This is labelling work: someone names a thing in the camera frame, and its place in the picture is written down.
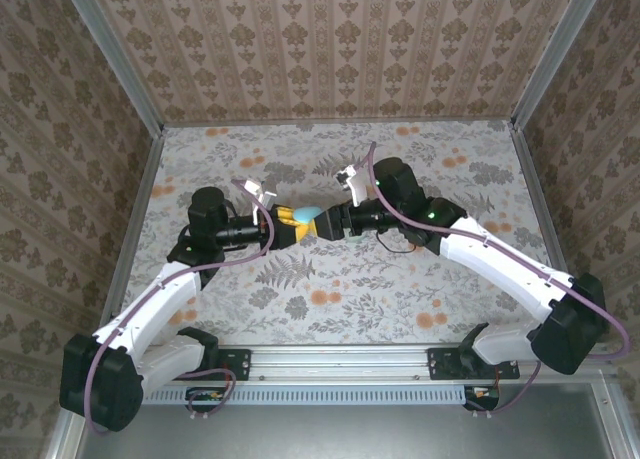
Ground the turquoise earbud charging case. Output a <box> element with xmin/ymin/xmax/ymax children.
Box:
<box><xmin>294</xmin><ymin>205</ymin><xmax>324</xmax><ymax>226</ymax></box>

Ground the floral patterned table covering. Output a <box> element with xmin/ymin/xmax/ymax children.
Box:
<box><xmin>124</xmin><ymin>120</ymin><xmax>576</xmax><ymax>346</ymax></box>

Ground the small black controller board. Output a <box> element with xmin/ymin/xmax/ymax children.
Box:
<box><xmin>185</xmin><ymin>386</ymin><xmax>234</xmax><ymax>423</ymax></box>
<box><xmin>463</xmin><ymin>384</ymin><xmax>501</xmax><ymax>413</ymax></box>

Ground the grey metal panel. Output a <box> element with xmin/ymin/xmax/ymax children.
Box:
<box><xmin>74</xmin><ymin>382</ymin><xmax>616</xmax><ymax>459</ymax></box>

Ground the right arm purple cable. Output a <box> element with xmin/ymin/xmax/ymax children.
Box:
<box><xmin>366</xmin><ymin>141</ymin><xmax>631</xmax><ymax>414</ymax></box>

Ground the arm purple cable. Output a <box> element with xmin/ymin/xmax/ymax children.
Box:
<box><xmin>366</xmin><ymin>141</ymin><xmax>631</xmax><ymax>414</ymax></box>
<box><xmin>84</xmin><ymin>178</ymin><xmax>275</xmax><ymax>436</ymax></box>

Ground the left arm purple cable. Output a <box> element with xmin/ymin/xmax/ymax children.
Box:
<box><xmin>84</xmin><ymin>178</ymin><xmax>275</xmax><ymax>436</ymax></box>

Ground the aluminium table side rail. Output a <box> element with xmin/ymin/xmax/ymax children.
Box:
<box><xmin>508</xmin><ymin>121</ymin><xmax>592</xmax><ymax>343</ymax></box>
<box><xmin>94</xmin><ymin>126</ymin><xmax>166</xmax><ymax>348</ymax></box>

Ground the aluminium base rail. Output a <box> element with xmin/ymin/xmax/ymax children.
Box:
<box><xmin>74</xmin><ymin>343</ymin><xmax>617</xmax><ymax>383</ymax></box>

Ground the grey slotted cable duct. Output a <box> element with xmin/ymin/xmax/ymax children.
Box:
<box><xmin>92</xmin><ymin>384</ymin><xmax>469</xmax><ymax>406</ymax></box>

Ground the aluminium frame post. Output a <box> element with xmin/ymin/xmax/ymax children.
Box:
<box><xmin>58</xmin><ymin>0</ymin><xmax>166</xmax><ymax>136</ymax></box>
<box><xmin>510</xmin><ymin>0</ymin><xmax>610</xmax><ymax>130</ymax></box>

